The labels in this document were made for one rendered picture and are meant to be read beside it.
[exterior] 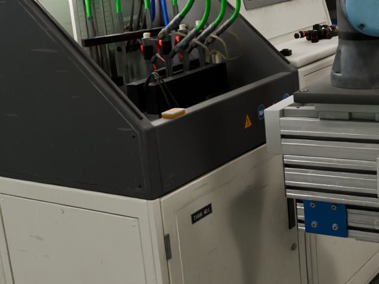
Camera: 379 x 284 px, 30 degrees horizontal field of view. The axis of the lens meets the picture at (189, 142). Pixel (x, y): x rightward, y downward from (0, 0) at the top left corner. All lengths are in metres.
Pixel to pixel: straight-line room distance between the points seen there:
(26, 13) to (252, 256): 0.86
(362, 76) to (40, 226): 0.94
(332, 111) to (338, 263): 1.17
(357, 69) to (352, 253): 1.33
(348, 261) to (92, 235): 1.09
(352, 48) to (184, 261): 0.67
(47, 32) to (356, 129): 0.73
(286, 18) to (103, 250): 1.15
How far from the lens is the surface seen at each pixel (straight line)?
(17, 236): 1.94
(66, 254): 1.82
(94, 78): 1.57
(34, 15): 1.67
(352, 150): 1.34
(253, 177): 1.88
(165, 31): 1.85
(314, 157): 1.37
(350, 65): 1.30
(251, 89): 1.85
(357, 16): 1.14
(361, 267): 2.65
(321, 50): 2.20
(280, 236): 2.05
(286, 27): 2.48
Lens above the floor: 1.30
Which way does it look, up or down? 15 degrees down
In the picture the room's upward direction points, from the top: 6 degrees counter-clockwise
